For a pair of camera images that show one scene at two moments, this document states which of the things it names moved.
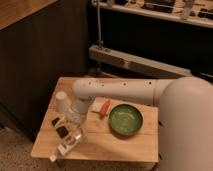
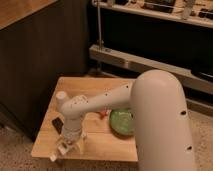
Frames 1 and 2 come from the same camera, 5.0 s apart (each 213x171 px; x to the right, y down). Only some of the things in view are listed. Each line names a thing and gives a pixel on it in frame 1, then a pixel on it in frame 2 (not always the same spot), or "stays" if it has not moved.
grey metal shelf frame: (150, 39) stays
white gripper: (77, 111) to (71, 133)
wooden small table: (113, 132) stays
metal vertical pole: (99, 44) stays
